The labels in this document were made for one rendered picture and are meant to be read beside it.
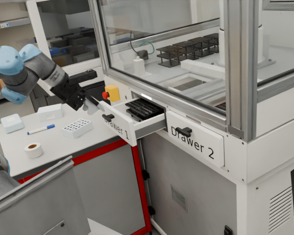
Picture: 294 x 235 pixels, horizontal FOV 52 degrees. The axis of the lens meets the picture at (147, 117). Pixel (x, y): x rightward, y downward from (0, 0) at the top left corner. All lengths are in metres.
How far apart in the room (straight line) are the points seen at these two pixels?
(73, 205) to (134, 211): 0.92
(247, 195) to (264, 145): 0.17
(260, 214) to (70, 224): 0.64
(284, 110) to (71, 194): 0.64
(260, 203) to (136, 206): 0.77
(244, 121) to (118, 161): 0.78
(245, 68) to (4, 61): 0.63
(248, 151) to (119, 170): 0.77
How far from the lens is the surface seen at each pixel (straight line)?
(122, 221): 1.68
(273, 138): 0.97
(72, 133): 1.43
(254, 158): 0.94
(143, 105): 1.30
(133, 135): 1.13
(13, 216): 0.71
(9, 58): 0.90
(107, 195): 1.54
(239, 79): 0.82
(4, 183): 0.79
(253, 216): 1.09
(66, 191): 0.76
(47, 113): 1.72
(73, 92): 1.12
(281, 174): 1.11
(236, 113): 0.86
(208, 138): 0.97
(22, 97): 1.02
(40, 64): 1.05
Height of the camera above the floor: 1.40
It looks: 25 degrees down
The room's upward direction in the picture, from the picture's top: 9 degrees counter-clockwise
